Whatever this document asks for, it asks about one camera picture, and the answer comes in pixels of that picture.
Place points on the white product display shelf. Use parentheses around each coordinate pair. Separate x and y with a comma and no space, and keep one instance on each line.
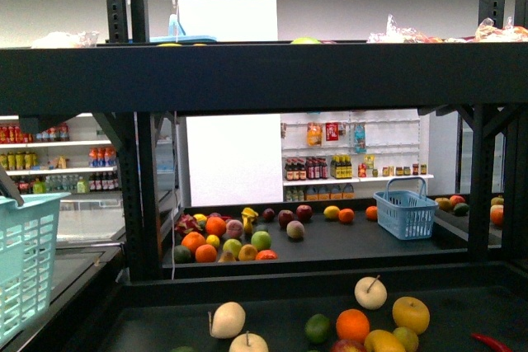
(353,153)

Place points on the dark red apple far shelf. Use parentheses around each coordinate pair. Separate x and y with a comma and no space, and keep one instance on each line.
(304,213)

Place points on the green apple on far shelf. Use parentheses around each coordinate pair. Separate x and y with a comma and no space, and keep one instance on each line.
(261,240)

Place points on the green apple on shelf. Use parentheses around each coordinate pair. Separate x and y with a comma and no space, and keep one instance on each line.
(305,41)
(261,240)

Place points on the orange on far shelf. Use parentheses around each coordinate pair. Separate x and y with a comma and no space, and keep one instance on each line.
(215,226)

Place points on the yellow lemon far shelf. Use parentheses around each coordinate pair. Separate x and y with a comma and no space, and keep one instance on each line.
(331,213)

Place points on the green apple on top shelf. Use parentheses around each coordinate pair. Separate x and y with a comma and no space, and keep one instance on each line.
(305,41)

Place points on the blue tray on top shelf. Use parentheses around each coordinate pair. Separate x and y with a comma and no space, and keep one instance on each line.
(177,34)

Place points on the blue basket on far shelf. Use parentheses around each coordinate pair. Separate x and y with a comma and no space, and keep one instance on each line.
(405,214)

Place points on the beverage shelf at left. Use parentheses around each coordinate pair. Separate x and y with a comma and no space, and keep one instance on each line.
(74,156)

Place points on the black metal shelf rack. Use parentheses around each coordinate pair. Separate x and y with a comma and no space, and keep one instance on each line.
(60,58)

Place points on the pink dragon fruit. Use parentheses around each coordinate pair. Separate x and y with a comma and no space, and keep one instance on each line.
(186,224)

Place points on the white pear with stem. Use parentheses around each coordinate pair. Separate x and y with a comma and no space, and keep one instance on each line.
(370,292)

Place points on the green lime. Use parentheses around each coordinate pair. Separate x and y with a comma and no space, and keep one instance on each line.
(317,329)

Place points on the orange fruit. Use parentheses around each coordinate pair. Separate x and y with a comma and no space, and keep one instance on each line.
(352,324)

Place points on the glass freezer chest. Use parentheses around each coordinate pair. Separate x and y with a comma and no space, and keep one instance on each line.
(95,218)

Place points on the yellow apple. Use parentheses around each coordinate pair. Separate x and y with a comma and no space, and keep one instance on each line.
(412,313)

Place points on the yellow mango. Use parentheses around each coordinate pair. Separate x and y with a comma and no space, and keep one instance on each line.
(383,341)

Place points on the light blue shopping basket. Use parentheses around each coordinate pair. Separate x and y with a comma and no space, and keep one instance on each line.
(28,243)

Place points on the red chili pepper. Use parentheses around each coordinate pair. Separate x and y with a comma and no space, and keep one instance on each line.
(491,343)

